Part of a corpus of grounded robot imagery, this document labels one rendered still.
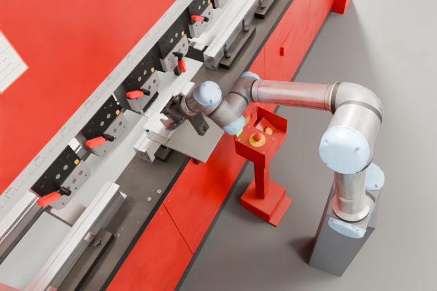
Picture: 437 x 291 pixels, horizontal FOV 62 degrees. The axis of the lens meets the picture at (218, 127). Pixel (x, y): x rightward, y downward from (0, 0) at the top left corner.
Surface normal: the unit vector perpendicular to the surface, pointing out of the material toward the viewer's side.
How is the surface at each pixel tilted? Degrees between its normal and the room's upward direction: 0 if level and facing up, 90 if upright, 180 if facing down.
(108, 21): 90
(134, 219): 0
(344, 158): 83
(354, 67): 0
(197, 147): 0
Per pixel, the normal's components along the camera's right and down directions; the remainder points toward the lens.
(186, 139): -0.11, -0.57
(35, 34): 0.88, 0.33
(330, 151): -0.52, 0.66
